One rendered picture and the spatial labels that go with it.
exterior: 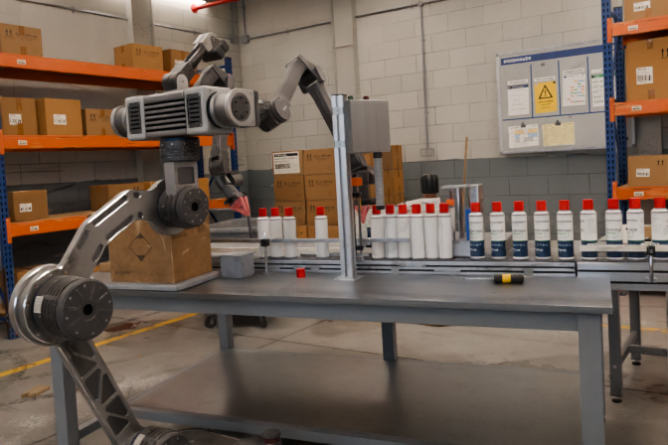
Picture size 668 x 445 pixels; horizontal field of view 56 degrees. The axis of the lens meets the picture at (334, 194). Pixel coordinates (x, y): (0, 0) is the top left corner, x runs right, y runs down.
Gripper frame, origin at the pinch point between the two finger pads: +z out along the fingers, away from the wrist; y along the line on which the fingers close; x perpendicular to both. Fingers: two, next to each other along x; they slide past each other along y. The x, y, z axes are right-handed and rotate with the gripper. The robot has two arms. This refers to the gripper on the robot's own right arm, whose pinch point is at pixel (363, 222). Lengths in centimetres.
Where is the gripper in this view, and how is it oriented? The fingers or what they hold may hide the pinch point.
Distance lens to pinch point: 251.5
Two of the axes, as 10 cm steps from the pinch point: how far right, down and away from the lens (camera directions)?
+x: -3.9, 0.7, -9.2
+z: 0.4, 10.0, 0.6
